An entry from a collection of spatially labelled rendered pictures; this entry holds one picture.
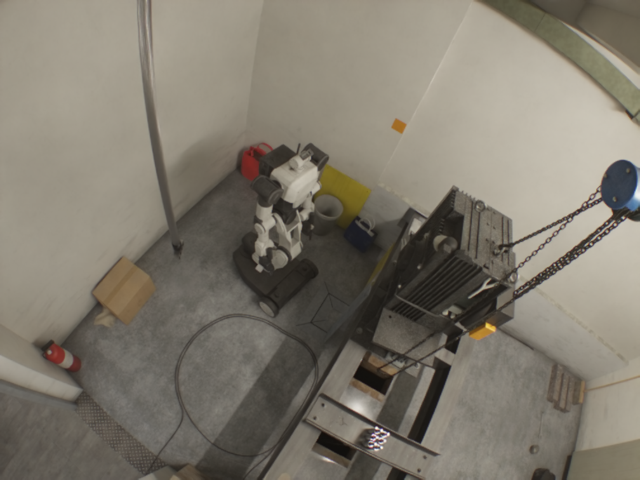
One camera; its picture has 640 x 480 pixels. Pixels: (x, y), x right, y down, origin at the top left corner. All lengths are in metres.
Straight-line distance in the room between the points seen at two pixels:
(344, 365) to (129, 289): 1.74
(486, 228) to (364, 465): 2.03
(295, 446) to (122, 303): 1.65
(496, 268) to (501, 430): 2.28
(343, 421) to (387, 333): 0.61
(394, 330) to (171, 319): 1.79
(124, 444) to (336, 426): 1.64
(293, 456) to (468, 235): 1.56
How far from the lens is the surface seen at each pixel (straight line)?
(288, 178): 1.81
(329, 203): 3.28
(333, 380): 2.11
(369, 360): 2.94
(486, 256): 1.70
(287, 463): 2.04
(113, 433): 2.84
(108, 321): 2.99
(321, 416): 2.06
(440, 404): 2.42
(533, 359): 4.19
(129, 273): 2.81
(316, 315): 2.89
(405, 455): 2.26
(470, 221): 1.77
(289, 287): 2.75
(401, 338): 2.08
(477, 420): 3.46
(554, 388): 4.24
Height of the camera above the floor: 2.66
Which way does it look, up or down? 54 degrees down
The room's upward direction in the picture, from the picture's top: 24 degrees clockwise
